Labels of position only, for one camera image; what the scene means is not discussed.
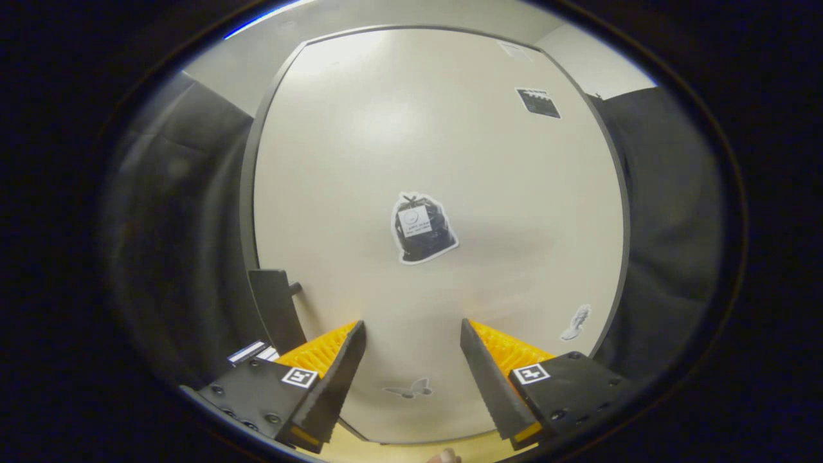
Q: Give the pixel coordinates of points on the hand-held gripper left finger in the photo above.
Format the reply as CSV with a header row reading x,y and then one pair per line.
x,y
341,376

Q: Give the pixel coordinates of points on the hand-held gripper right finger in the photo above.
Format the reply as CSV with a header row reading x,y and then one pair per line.
x,y
487,379

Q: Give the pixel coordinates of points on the grey shoe cabinet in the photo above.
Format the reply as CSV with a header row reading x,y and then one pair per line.
x,y
247,193

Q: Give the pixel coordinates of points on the white book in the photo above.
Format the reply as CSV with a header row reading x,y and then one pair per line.
x,y
270,354

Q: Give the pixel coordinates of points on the dark blue book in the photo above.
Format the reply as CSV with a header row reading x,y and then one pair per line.
x,y
247,352

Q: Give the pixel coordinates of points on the black backdrop cloth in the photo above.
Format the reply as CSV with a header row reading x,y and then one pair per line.
x,y
669,225

